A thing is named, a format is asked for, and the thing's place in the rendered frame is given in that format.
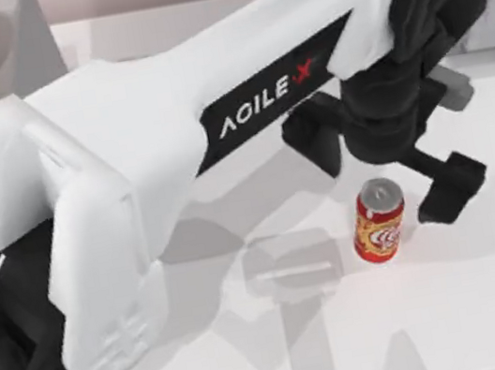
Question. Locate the red and yellow can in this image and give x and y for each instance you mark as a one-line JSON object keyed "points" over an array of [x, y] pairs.
{"points": [[379, 224]]}

